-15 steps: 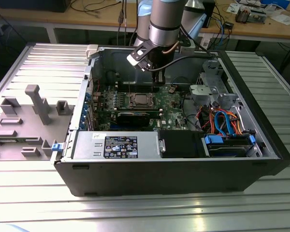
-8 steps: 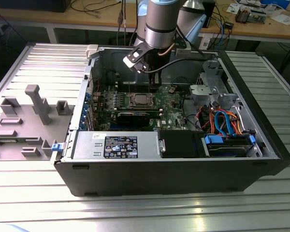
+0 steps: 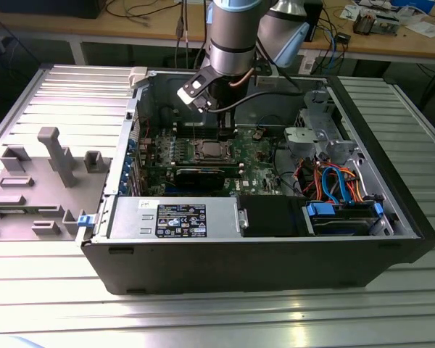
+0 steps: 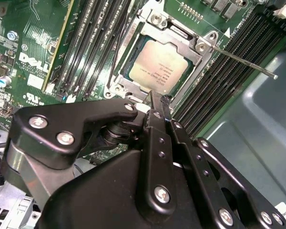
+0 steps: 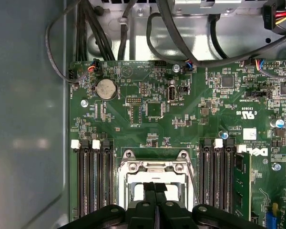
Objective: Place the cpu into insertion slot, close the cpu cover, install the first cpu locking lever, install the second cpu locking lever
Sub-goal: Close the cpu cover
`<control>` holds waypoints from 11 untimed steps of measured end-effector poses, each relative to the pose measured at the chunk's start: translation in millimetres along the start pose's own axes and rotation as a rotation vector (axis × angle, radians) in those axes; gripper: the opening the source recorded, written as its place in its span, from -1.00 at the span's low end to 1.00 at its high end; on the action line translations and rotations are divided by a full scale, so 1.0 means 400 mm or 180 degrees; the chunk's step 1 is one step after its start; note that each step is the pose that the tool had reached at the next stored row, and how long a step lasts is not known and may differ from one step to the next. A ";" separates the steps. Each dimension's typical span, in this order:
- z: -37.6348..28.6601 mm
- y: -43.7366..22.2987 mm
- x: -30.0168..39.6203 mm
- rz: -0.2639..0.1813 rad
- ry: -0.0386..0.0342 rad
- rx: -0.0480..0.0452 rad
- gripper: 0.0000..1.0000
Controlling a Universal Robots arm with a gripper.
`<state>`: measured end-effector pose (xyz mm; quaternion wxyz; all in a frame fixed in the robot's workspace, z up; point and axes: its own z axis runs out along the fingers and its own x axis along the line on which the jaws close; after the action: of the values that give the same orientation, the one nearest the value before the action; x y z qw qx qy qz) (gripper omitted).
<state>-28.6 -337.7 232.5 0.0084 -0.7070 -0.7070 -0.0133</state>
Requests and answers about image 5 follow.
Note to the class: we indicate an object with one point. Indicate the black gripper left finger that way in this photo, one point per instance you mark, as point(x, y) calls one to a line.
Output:
point(143, 214)

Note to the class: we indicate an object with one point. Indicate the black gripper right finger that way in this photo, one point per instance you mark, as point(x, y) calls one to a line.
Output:
point(171, 214)

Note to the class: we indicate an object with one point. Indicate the silver square CPU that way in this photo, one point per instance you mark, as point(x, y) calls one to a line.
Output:
point(174, 194)

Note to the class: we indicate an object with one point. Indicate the metal socket cover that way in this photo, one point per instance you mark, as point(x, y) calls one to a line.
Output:
point(138, 178)

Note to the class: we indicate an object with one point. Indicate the CPU socket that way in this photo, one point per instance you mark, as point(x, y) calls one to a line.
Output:
point(184, 155)

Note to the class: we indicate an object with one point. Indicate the green RAM stick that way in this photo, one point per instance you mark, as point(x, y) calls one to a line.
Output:
point(242, 186)

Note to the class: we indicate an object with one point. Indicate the green motherboard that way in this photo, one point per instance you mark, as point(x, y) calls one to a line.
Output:
point(138, 133)

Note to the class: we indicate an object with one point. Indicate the silver coin battery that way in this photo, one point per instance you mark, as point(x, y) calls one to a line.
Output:
point(106, 89)

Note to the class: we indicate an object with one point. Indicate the black open PC case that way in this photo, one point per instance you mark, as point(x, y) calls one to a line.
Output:
point(26, 119)

